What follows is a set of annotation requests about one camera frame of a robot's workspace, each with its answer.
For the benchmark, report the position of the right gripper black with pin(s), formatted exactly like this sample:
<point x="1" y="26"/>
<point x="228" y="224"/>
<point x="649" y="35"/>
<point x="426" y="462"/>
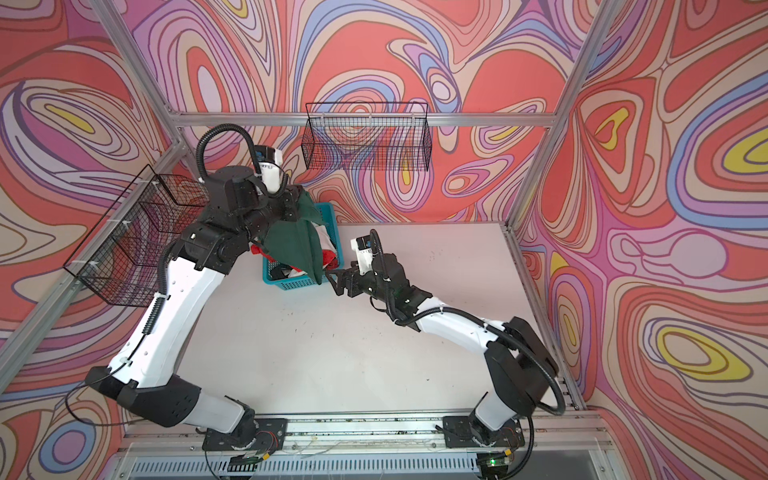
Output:
<point x="341" y="277"/>

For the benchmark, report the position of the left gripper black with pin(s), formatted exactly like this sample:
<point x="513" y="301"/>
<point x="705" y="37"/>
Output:
<point x="289" y="197"/>

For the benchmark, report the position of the green t shirt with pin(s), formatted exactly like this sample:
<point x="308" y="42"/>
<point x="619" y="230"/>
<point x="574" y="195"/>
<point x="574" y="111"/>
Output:
<point x="296" y="244"/>

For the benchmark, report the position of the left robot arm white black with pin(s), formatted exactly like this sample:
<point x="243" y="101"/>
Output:
<point x="245" y="202"/>

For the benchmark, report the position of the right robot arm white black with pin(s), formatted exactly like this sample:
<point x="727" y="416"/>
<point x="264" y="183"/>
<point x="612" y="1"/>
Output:
<point x="522" y="371"/>

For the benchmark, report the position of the red t shirt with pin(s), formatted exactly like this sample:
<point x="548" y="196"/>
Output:
<point x="330" y="258"/>

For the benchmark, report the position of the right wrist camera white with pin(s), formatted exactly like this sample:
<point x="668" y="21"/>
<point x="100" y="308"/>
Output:
<point x="363" y="249"/>

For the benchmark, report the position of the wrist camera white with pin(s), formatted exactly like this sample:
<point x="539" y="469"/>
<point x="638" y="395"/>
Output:
<point x="363" y="249"/>
<point x="270" y="162"/>

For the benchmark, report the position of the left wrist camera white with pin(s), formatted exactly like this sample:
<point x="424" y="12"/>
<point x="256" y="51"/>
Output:
<point x="270" y="162"/>

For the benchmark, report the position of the black wire basket back wall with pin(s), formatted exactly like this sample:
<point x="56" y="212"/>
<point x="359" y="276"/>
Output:
<point x="367" y="135"/>

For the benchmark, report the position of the black wire basket wall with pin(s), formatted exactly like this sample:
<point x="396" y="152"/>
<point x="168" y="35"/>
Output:
<point x="367" y="135"/>
<point x="117" y="260"/>

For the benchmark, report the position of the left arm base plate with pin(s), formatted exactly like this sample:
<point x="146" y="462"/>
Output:
<point x="264" y="435"/>

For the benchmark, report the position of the black wire basket left wall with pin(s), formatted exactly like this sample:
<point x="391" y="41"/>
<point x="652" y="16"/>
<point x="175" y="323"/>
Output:
<point x="117" y="260"/>

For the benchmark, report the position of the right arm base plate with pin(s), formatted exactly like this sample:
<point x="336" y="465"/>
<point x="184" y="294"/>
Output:
<point x="468" y="432"/>

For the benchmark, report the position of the aluminium mounting rail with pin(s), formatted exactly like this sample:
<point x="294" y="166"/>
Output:
<point x="391" y="445"/>

